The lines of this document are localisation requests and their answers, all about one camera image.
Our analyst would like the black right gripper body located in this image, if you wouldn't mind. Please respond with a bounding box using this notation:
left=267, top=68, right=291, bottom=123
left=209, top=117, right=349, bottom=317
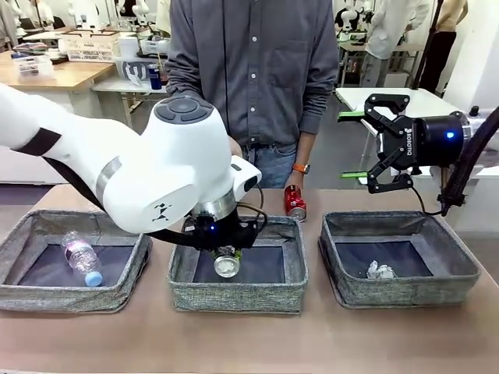
left=380, top=112, right=467, bottom=169

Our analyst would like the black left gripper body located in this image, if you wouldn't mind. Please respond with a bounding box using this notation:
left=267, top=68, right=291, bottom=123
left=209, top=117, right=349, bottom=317
left=182, top=207, right=268, bottom=252

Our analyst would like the crushed black drink can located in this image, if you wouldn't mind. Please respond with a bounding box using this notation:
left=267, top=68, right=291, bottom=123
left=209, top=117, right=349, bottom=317
left=213, top=247, right=242, bottom=279

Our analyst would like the white paper ball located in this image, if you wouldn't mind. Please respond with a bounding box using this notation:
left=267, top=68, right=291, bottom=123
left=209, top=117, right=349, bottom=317
left=366, top=259, right=397, bottom=281

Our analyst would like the plastic bottle with blue cap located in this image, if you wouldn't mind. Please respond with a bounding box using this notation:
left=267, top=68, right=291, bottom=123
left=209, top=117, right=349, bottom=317
left=61, top=230, right=104, bottom=288

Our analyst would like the person's left forearm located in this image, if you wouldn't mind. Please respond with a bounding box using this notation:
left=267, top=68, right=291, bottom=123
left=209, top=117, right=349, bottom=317
left=297, top=127, right=317, bottom=167

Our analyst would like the person's left hand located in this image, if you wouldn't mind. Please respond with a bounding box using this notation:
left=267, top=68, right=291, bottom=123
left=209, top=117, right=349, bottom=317
left=285, top=172, right=306, bottom=190

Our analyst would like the large white table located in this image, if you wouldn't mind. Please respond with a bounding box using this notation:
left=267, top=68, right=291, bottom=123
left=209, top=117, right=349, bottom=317
left=334, top=87, right=499, bottom=184

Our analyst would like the grey fabric basket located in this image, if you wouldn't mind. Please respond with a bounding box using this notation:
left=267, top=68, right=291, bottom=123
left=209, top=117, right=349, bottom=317
left=167, top=213, right=310, bottom=316
left=317, top=210, right=482, bottom=310
left=0, top=209, right=153, bottom=315

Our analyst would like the background desk with green items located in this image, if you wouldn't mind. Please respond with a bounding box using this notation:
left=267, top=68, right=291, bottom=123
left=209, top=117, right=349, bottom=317
left=337, top=30, right=370, bottom=87

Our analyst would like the crushed red drink can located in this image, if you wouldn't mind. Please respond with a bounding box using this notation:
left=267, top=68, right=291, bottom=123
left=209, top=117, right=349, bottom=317
left=283, top=185, right=309, bottom=223

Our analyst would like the background person in black trousers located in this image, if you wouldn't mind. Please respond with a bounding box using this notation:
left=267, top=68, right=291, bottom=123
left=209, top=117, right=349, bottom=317
left=419, top=0, right=469, bottom=89

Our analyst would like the background person in white shirt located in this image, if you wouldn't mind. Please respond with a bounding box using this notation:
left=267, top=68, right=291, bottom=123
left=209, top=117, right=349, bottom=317
left=368, top=0, right=430, bottom=89

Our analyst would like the black tripod pole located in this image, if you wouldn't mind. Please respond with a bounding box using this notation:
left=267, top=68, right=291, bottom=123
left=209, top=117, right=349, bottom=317
left=412, top=0, right=445, bottom=90

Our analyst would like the background white robot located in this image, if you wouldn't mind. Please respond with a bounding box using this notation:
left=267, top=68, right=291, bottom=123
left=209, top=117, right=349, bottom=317
left=334, top=0, right=371, bottom=30

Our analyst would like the person in grey shirt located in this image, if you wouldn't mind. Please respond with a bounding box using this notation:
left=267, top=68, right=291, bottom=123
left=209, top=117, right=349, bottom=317
left=165, top=0, right=340, bottom=190

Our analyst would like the dark glass with straw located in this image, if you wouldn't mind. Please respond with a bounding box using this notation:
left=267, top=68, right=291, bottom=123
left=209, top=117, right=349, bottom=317
left=157, top=54, right=169, bottom=86

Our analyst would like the narrow white table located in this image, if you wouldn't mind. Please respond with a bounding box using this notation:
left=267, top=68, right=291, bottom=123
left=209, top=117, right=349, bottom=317
left=91, top=76, right=172, bottom=133

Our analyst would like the white cylindrical container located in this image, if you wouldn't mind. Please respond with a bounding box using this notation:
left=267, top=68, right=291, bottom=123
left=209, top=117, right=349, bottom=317
left=119, top=34, right=137, bottom=59

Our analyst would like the white slatted plastic crate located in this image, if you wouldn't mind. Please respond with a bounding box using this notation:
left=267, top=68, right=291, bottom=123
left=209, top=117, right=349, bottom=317
left=60, top=29, right=121, bottom=62

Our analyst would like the clear plastic storage box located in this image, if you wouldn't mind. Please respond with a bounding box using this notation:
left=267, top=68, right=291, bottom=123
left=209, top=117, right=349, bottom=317
left=10, top=52, right=54, bottom=78

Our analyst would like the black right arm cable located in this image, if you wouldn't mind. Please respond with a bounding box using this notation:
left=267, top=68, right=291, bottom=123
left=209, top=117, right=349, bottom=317
left=412, top=116, right=499, bottom=217

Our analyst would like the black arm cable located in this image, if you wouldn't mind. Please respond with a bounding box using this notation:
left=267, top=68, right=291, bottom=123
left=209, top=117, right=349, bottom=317
left=17, top=130, right=196, bottom=247
left=412, top=116, right=499, bottom=217

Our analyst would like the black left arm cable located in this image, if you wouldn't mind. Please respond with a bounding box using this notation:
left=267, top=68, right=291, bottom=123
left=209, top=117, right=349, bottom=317
left=17, top=130, right=196, bottom=247

